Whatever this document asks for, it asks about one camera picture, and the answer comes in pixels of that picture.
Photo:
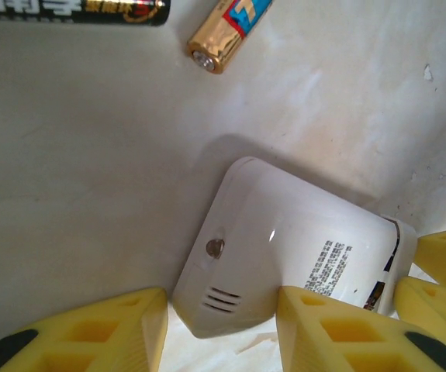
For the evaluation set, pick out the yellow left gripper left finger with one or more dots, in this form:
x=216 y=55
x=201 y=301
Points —
x=71 y=341

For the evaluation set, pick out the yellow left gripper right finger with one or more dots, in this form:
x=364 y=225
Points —
x=343 y=345

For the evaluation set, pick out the white remote with back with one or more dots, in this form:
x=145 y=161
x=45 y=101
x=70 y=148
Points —
x=265 y=232

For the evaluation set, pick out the gold and blue AAA battery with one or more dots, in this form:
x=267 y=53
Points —
x=222 y=42

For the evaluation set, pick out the black AAA battery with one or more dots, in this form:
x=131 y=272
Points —
x=71 y=9

